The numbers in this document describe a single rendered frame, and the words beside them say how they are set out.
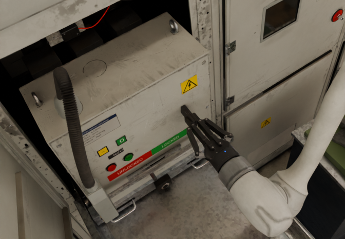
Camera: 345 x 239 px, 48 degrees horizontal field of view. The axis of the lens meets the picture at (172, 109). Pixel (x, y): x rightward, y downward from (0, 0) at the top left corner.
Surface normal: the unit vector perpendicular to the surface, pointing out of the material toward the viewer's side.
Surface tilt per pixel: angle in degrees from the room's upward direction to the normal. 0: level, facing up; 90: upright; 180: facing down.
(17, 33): 90
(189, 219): 0
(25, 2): 90
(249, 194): 22
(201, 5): 90
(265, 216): 35
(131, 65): 0
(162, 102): 90
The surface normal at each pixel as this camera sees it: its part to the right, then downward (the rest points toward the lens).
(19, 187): -0.11, -0.58
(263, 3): 0.54, 0.65
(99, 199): 0.41, 0.28
